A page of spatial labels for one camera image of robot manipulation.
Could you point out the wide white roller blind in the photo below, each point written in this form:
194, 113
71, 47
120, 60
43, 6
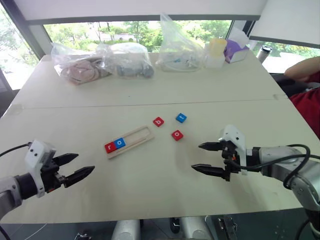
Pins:
140, 8

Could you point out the plastic bag with grey items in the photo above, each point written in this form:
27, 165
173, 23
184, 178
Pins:
130, 62

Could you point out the silver rounded robot leg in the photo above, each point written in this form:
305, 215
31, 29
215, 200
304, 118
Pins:
195, 228
126, 230

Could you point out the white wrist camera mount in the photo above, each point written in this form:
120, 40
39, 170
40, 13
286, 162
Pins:
235, 136
35, 155

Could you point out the black metal device under table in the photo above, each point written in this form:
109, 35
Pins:
227, 228

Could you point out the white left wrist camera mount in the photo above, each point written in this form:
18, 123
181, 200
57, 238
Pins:
35, 155

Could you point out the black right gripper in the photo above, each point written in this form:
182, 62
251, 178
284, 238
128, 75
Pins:
228, 155

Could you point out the blue letter tile o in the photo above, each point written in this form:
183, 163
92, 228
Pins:
120, 142

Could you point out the purple tissue box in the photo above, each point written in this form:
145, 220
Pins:
236, 51

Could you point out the wooden letter tray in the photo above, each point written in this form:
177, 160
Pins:
141, 136

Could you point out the red letter tile o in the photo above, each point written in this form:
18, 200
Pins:
177, 135

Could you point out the plastic bag with pink items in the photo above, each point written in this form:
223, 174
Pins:
80, 68

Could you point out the red letter tile b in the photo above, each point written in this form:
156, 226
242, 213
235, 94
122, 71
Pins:
158, 121

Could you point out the red letter tile r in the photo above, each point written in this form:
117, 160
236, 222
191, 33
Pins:
110, 148

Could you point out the yellow translucent cup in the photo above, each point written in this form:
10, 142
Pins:
218, 46

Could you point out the black chair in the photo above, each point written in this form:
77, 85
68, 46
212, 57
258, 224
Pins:
290, 85

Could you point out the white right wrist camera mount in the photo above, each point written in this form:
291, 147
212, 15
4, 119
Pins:
235, 136

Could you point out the narrow white roller blind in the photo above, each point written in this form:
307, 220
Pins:
287, 20

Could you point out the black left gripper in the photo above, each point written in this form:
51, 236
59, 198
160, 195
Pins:
51, 175

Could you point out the person's bare forearm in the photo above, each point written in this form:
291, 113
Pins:
303, 68

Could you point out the person's red clothing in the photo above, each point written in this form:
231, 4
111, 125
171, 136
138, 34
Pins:
308, 107

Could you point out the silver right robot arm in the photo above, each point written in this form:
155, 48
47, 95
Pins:
272, 153

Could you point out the white plastic container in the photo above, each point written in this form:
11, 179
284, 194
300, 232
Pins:
214, 61

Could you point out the black bracket under table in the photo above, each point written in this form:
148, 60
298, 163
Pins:
175, 225

